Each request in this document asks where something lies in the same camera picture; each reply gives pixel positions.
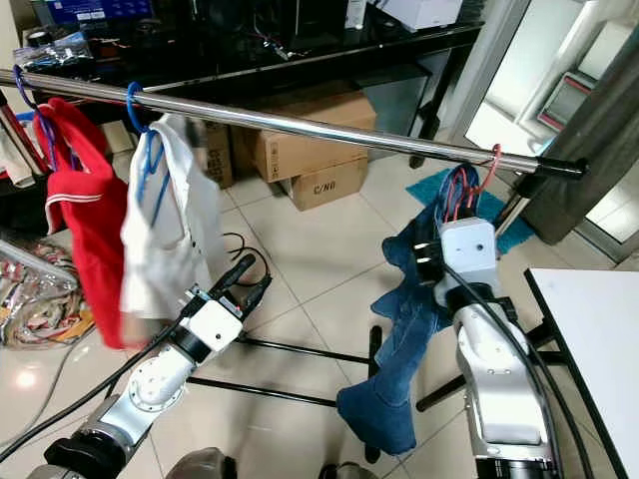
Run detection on blue denim jeans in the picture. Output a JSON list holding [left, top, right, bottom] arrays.
[[336, 163, 485, 457]]

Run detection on red plastic hanger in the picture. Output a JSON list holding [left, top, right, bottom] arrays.
[[442, 143, 503, 229]]

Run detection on blue plastic hanger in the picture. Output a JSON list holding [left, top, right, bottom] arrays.
[[125, 82, 171, 227], [10, 65, 66, 173]]

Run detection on white polo shirt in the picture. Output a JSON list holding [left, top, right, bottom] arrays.
[[120, 113, 231, 350]]

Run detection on teal floor mat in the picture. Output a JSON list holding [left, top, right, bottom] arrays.
[[406, 168, 540, 255]]

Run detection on cardboard box with print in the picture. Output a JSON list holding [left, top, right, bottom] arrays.
[[203, 120, 237, 191]]

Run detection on small cardboard box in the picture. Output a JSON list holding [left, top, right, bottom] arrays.
[[285, 158, 368, 213]]

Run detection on red shirt with white trim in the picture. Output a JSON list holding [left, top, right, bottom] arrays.
[[43, 98, 136, 350]]

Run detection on large cardboard box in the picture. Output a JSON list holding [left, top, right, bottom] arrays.
[[253, 88, 368, 184]]

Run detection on clear plastic bag with packets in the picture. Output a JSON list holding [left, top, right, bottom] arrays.
[[0, 235, 66, 350]]

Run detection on pale cloth pile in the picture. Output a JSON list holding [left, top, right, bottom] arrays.
[[0, 125, 29, 189]]

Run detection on white table with black legs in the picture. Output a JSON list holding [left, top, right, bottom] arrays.
[[524, 267, 639, 479]]

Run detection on black desk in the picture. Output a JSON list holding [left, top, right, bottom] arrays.
[[10, 0, 485, 171]]

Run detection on glass sliding door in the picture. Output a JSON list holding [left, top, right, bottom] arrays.
[[459, 0, 639, 191]]

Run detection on white box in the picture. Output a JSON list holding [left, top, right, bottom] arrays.
[[379, 0, 467, 31]]

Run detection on small clear plastic bag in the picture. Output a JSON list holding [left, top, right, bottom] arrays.
[[22, 30, 93, 69]]

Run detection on blue printed box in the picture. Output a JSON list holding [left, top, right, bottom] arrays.
[[45, 0, 153, 26]]

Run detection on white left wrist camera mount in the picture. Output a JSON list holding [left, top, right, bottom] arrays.
[[182, 297, 246, 352]]

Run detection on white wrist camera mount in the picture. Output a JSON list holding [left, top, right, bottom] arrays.
[[437, 217, 500, 285], [182, 297, 246, 352]]

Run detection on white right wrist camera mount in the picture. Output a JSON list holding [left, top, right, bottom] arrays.
[[437, 217, 500, 285]]

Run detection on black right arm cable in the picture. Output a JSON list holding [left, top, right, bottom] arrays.
[[441, 257, 595, 479]]

